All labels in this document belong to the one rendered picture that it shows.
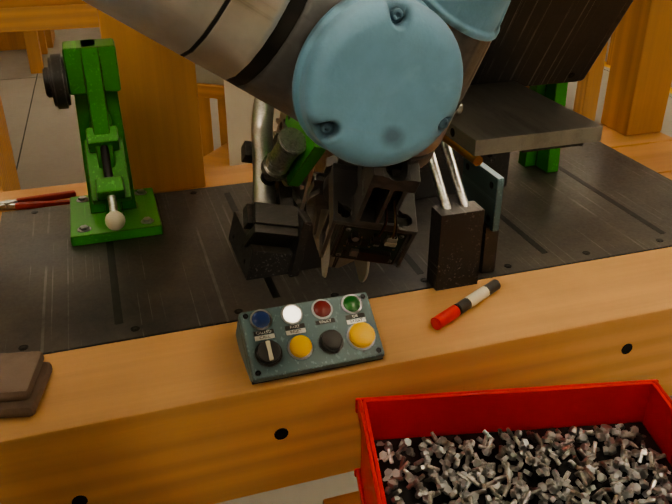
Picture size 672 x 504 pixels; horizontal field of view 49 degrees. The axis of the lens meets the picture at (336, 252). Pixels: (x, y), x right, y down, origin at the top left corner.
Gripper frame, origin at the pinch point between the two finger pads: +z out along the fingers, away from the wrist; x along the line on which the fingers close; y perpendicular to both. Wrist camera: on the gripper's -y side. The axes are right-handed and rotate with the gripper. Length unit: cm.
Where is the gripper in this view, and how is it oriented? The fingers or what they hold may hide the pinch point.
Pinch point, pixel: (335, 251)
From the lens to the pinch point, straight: 74.3
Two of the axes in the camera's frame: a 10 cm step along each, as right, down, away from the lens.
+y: 0.0, 8.1, -5.8
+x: 9.7, 1.3, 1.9
